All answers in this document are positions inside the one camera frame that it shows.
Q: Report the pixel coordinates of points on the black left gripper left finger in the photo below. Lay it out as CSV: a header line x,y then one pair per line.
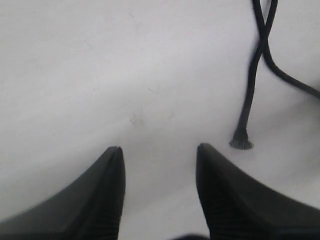
x,y
90,208

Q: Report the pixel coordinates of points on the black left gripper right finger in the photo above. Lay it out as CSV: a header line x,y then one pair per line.
x,y
238,207

